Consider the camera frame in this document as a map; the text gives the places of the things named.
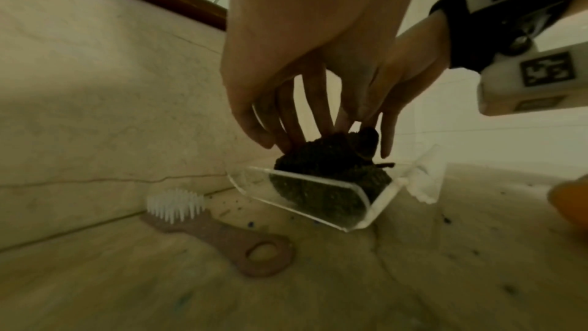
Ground person's left hand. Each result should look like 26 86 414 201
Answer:
220 0 426 152

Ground person's right hand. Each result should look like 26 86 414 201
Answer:
362 11 451 159

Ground clear acrylic tray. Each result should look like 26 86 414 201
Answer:
227 143 449 233

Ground orange soap bar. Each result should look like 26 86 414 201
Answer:
547 174 588 236

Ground pink comb with ring handle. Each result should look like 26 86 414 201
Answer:
139 188 295 279

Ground right wrist marker band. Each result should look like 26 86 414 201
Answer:
429 0 588 116

